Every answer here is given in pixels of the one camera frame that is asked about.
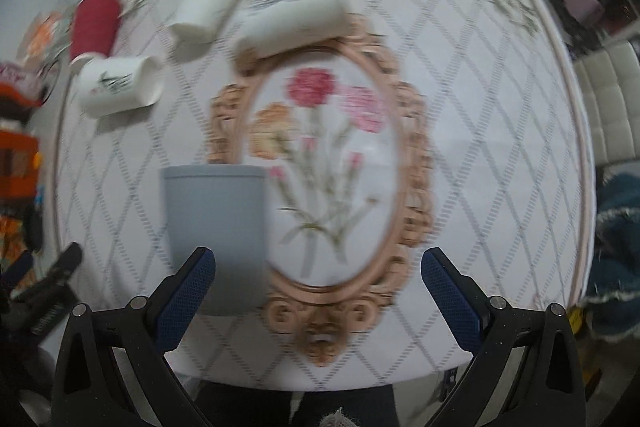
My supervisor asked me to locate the grey ribbed mug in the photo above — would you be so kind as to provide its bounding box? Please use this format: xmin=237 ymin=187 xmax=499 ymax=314
xmin=162 ymin=164 xmax=268 ymax=317

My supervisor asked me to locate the white paper cup lying left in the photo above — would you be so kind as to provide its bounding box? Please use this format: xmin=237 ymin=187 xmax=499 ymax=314
xmin=78 ymin=56 xmax=165 ymax=118

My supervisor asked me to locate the red paper cup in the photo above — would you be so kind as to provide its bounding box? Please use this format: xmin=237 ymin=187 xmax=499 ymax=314
xmin=70 ymin=0 xmax=122 ymax=66

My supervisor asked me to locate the white paper cup middle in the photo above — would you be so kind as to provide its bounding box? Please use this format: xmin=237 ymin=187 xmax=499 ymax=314
xmin=168 ymin=0 xmax=239 ymax=43

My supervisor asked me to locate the white paper cup near medallion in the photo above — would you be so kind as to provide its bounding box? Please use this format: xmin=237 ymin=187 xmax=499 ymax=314
xmin=235 ymin=0 xmax=350 ymax=61

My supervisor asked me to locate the dark blue clothing pile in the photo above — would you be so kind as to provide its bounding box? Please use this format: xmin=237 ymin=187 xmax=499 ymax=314
xmin=582 ymin=173 xmax=639 ymax=343

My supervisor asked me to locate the orange box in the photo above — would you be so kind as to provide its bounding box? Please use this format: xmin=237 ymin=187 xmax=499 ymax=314
xmin=0 ymin=130 xmax=40 ymax=200

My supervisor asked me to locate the floral diamond-pattern tablecloth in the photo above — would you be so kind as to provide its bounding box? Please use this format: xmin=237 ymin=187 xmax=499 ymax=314
xmin=55 ymin=0 xmax=594 ymax=390

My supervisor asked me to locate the cream padded chair right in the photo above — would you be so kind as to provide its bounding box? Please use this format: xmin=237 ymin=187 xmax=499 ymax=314
xmin=574 ymin=35 xmax=640 ymax=167

